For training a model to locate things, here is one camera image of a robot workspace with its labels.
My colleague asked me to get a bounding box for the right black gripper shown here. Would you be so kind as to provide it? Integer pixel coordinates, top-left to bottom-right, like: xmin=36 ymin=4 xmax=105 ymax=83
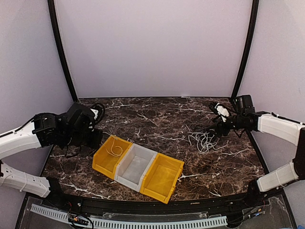
xmin=206 ymin=114 xmax=245 ymax=138

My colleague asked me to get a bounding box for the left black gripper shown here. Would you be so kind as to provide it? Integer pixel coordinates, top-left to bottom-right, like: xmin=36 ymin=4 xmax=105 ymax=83
xmin=62 ymin=128 xmax=103 ymax=150

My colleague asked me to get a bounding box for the white cable tangle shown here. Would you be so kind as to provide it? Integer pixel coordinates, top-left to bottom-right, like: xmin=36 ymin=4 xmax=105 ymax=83
xmin=187 ymin=130 xmax=226 ymax=155

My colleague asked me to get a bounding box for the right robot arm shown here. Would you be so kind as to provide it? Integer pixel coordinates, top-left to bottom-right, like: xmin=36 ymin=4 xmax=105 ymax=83
xmin=206 ymin=94 xmax=305 ymax=207

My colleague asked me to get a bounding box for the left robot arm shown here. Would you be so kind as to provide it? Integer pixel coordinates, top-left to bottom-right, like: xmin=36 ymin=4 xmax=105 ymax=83
xmin=0 ymin=103 xmax=105 ymax=208

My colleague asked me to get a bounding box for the left yellow plastic bin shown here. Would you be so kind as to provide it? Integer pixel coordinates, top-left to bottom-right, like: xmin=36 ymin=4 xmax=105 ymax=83
xmin=92 ymin=135 xmax=132 ymax=180

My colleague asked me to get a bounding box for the yellow plastic bin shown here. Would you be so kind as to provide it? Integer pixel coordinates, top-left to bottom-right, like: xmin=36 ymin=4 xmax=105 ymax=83
xmin=140 ymin=153 xmax=184 ymax=204
xmin=92 ymin=135 xmax=132 ymax=180

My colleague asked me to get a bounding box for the white translucent plastic bin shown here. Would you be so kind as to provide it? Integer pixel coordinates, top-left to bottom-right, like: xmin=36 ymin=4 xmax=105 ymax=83
xmin=114 ymin=144 xmax=158 ymax=192

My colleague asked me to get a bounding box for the right yellow plastic bin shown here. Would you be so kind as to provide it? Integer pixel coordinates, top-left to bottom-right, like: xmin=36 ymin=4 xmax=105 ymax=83
xmin=140 ymin=153 xmax=184 ymax=204

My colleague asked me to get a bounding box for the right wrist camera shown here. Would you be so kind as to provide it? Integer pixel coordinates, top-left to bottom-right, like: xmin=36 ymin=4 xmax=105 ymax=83
xmin=209 ymin=102 xmax=231 ymax=123

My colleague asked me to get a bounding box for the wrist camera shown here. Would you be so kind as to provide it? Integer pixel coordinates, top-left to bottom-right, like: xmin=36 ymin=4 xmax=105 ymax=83
xmin=90 ymin=103 xmax=105 ymax=125
xmin=209 ymin=102 xmax=231 ymax=123

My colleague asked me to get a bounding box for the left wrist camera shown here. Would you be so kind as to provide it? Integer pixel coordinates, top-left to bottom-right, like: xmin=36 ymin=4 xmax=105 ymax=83
xmin=90 ymin=103 xmax=105 ymax=125

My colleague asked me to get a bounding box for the right black frame post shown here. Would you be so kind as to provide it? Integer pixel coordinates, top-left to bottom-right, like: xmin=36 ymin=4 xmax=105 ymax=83
xmin=231 ymin=0 xmax=259 ymax=100

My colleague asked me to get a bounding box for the black frame post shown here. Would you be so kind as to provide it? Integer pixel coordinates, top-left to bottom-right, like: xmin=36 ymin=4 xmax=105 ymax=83
xmin=47 ymin=0 xmax=78 ymax=102
xmin=231 ymin=0 xmax=259 ymax=100

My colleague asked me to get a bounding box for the white slotted cable duct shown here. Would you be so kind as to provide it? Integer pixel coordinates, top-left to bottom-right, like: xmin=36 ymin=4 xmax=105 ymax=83
xmin=30 ymin=204 xmax=227 ymax=229

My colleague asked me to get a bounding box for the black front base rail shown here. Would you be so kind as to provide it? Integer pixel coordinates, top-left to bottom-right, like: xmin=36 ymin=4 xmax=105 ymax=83
xmin=14 ymin=185 xmax=298 ymax=229

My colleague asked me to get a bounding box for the left black frame post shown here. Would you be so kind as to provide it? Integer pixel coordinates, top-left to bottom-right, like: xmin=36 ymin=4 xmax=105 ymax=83
xmin=47 ymin=0 xmax=78 ymax=102

